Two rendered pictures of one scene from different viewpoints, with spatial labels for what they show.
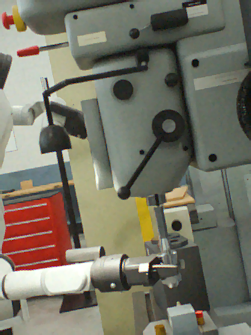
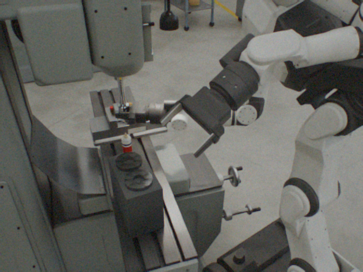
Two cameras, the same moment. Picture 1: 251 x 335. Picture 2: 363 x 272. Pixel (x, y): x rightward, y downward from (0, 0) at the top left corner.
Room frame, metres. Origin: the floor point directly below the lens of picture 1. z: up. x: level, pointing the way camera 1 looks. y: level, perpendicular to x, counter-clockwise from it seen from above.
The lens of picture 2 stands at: (2.62, -0.19, 1.89)
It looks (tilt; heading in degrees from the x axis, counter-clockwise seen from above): 36 degrees down; 163
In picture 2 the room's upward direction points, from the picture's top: straight up
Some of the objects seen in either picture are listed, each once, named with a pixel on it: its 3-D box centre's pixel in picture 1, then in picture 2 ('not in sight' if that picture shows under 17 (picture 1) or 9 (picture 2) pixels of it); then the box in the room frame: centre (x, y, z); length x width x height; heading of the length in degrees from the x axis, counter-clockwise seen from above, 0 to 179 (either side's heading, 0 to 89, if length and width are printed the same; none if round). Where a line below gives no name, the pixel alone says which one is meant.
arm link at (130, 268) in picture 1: (134, 272); (146, 113); (1.42, 0.03, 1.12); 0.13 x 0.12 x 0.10; 159
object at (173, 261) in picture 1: (169, 268); (123, 113); (1.39, -0.06, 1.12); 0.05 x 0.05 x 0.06
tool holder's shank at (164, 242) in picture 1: (162, 229); (121, 92); (1.39, -0.06, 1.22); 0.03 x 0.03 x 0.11
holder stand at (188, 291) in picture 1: (175, 271); (135, 190); (1.75, -0.08, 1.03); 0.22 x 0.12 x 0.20; 8
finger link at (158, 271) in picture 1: (164, 271); not in sight; (1.36, -0.04, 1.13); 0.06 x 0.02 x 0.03; 69
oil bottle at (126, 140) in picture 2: not in sight; (126, 143); (1.41, -0.06, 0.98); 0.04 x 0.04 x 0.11
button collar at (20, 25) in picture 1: (19, 18); not in sight; (1.39, 0.17, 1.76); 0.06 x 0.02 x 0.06; 0
